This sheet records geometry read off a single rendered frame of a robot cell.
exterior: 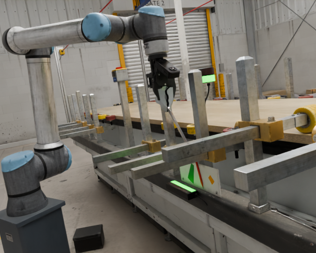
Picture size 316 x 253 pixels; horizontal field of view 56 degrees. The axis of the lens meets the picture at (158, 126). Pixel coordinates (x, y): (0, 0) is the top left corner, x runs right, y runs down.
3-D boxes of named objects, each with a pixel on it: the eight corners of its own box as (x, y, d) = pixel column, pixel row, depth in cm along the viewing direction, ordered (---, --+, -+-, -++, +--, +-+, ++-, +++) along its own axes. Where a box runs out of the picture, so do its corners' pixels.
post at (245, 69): (261, 224, 86) (244, 56, 79) (252, 220, 89) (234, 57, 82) (269, 220, 88) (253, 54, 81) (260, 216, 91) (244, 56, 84)
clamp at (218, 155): (214, 163, 99) (212, 148, 99) (192, 156, 111) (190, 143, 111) (227, 159, 102) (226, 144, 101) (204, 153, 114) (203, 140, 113)
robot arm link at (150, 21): (146, 11, 114) (168, 4, 108) (151, 45, 115) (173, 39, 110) (131, 8, 106) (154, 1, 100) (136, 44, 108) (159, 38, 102)
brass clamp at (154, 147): (151, 153, 144) (150, 143, 144) (140, 149, 156) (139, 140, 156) (162, 150, 147) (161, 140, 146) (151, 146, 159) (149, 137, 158)
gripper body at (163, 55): (164, 87, 117) (160, 55, 115) (175, 85, 110) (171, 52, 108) (147, 89, 114) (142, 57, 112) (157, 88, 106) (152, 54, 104)
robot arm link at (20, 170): (0, 193, 143) (-8, 158, 141) (31, 180, 157) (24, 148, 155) (18, 196, 135) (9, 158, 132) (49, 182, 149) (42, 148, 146)
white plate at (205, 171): (220, 198, 100) (216, 169, 99) (180, 180, 123) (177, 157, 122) (221, 197, 100) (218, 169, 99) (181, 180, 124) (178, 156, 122)
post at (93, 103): (100, 152, 243) (89, 94, 236) (99, 151, 246) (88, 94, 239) (104, 151, 244) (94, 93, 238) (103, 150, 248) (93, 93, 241)
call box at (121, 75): (117, 83, 167) (115, 69, 166) (113, 84, 173) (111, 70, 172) (129, 81, 170) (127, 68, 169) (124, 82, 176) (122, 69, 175)
